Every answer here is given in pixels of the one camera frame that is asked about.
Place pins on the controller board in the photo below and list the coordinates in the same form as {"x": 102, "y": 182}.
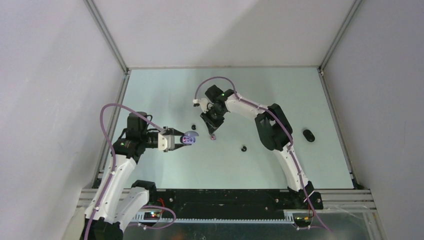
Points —
{"x": 150, "y": 216}
{"x": 303, "y": 219}

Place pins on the right controller board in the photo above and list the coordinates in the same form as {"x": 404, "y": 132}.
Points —
{"x": 303, "y": 219}

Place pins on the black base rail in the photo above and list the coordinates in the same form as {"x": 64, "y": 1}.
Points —
{"x": 234, "y": 204}

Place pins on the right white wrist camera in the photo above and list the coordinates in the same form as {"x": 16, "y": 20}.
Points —
{"x": 200, "y": 102}

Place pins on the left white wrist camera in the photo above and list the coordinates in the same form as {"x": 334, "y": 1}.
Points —
{"x": 164, "y": 142}

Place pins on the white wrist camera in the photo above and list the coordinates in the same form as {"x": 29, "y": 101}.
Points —
{"x": 164, "y": 142}
{"x": 200, "y": 102}

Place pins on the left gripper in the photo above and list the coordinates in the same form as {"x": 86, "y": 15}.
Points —
{"x": 172, "y": 131}

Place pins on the left controller board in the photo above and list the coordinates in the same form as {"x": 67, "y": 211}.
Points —
{"x": 150, "y": 216}

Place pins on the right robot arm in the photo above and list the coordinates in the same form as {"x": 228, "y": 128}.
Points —
{"x": 274, "y": 132}

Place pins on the purple charging case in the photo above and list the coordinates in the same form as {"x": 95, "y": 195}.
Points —
{"x": 189, "y": 137}

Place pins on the black charging case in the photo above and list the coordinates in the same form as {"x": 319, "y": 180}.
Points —
{"x": 308, "y": 135}

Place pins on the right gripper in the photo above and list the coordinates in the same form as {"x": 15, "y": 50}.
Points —
{"x": 213, "y": 125}

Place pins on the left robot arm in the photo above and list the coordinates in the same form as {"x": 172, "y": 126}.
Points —
{"x": 107, "y": 216}

